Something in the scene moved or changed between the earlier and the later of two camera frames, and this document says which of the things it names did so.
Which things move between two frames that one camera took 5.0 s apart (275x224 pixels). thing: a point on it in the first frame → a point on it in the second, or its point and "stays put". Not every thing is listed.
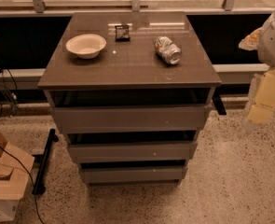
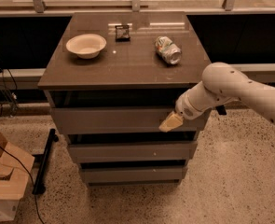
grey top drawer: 130,119 stays put
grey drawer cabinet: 130,90 stays put
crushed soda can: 167,50 stays put
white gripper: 274,42 → 185,108
